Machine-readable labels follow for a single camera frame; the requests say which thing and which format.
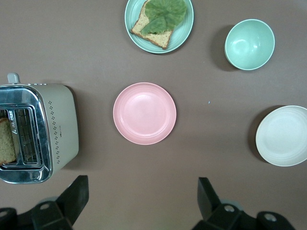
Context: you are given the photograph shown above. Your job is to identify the beige plate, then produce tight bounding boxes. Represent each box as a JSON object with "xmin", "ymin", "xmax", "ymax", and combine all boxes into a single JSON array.
[{"xmin": 255, "ymin": 105, "xmax": 307, "ymax": 167}]

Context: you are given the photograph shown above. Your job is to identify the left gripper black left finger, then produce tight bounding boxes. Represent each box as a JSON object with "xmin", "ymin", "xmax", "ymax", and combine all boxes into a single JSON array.
[{"xmin": 31, "ymin": 175, "xmax": 90, "ymax": 230}]

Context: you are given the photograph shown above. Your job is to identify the green lettuce leaf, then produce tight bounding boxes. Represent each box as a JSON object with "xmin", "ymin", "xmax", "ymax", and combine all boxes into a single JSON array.
[{"xmin": 140, "ymin": 0, "xmax": 187, "ymax": 36}]

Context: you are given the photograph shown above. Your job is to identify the bread slice in toaster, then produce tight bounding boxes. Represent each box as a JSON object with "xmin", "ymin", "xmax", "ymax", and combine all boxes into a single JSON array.
[{"xmin": 0, "ymin": 117, "xmax": 17, "ymax": 166}]

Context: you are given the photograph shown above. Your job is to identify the brown tablecloth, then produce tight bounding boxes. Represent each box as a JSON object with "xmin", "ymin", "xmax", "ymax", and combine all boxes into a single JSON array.
[{"xmin": 0, "ymin": 0, "xmax": 307, "ymax": 230}]

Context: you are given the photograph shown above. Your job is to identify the green bowl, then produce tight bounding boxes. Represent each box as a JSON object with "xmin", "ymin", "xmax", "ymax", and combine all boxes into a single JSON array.
[{"xmin": 224, "ymin": 19, "xmax": 275, "ymax": 71}]

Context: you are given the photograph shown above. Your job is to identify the beige toaster with chrome top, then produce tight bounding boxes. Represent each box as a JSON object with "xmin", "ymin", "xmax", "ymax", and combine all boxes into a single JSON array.
[{"xmin": 0, "ymin": 73, "xmax": 80, "ymax": 184}]

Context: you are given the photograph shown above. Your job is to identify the bread slice under lettuce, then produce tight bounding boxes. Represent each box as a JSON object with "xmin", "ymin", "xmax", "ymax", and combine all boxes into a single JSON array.
[{"xmin": 130, "ymin": 0, "xmax": 174, "ymax": 50}]

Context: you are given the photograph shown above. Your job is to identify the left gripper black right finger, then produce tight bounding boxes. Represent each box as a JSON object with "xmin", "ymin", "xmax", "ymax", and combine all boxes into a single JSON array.
[{"xmin": 192, "ymin": 177, "xmax": 243, "ymax": 230}]

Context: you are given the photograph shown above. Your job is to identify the green plate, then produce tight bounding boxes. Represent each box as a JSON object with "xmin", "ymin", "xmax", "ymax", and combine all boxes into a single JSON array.
[{"xmin": 124, "ymin": 0, "xmax": 194, "ymax": 54}]

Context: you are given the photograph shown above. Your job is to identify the pink plate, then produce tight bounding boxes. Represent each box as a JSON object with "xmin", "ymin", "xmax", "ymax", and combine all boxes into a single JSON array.
[{"xmin": 113, "ymin": 82, "xmax": 177, "ymax": 146}]

